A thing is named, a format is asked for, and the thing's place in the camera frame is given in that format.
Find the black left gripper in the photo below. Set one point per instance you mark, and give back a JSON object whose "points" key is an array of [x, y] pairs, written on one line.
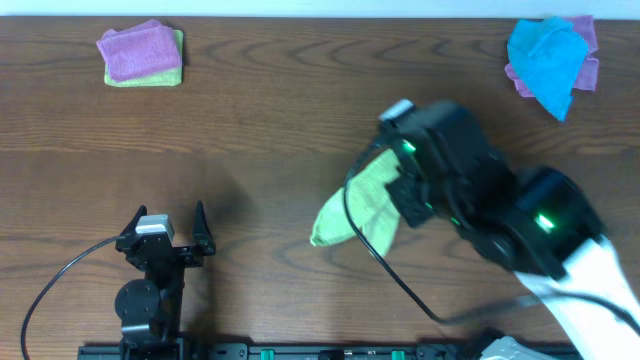
{"points": [[181, 253]]}

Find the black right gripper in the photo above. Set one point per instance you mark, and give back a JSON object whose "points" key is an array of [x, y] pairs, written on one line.
{"points": [[409, 198]]}

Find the light green cloth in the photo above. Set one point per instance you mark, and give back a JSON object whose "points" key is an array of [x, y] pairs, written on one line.
{"points": [[369, 204]]}

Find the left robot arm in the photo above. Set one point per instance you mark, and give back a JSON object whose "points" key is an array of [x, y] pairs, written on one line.
{"points": [[150, 308]]}

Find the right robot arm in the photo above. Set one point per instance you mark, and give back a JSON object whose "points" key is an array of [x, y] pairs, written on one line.
{"points": [[536, 222]]}

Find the crumpled blue cloth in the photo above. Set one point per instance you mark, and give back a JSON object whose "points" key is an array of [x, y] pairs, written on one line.
{"points": [[547, 56]]}

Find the folded green cloth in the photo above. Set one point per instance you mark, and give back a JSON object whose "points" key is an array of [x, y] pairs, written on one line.
{"points": [[170, 75]]}

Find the crumpled pink cloth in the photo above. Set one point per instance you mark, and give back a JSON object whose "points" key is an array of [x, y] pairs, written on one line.
{"points": [[588, 76]]}

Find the folded pink cloth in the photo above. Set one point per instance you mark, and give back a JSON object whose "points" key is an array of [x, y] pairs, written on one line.
{"points": [[140, 52]]}

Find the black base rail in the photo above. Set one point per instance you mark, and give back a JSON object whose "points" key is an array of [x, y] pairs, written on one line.
{"points": [[240, 351]]}

